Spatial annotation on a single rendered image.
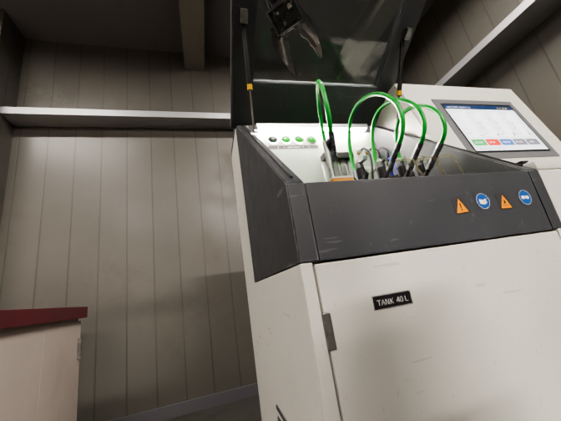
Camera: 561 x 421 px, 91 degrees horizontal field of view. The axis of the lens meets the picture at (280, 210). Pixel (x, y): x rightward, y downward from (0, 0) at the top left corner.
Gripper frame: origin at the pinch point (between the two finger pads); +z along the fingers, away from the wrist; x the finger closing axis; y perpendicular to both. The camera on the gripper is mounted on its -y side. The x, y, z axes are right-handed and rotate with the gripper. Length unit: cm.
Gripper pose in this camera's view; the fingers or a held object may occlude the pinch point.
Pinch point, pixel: (305, 63)
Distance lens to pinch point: 84.3
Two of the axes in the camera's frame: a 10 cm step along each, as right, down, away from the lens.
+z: 5.1, 7.7, 3.8
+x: 8.6, -4.4, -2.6
